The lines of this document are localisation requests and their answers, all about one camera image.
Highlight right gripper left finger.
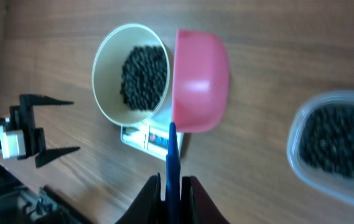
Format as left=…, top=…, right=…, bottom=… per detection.
left=116, top=173, right=161, bottom=224

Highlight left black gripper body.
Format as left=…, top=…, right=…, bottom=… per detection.
left=9, top=94, right=47, bottom=159

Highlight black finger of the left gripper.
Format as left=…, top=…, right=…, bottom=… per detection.
left=35, top=146, right=80, bottom=168
left=19, top=94, right=73, bottom=107

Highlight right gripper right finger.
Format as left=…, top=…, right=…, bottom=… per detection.
left=181, top=175, right=229, bottom=224

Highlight pink scoop blue handle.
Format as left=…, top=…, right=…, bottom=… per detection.
left=165, top=29, right=230, bottom=223

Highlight white digital kitchen scale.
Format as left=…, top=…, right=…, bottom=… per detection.
left=120, top=105, right=184, bottom=161

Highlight white paper bowl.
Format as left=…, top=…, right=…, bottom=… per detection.
left=91, top=23, right=174, bottom=126

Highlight black beans in bowl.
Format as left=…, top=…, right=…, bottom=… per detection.
left=120, top=45, right=167, bottom=111

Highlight clear plastic bean container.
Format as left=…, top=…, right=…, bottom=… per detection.
left=286, top=90, right=354, bottom=206

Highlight black beans in container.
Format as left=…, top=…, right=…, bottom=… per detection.
left=299, top=105, right=354, bottom=180

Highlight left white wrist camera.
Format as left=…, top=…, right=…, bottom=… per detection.
left=0, top=126, right=26, bottom=159

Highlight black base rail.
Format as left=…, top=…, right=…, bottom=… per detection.
left=0, top=166, right=91, bottom=224

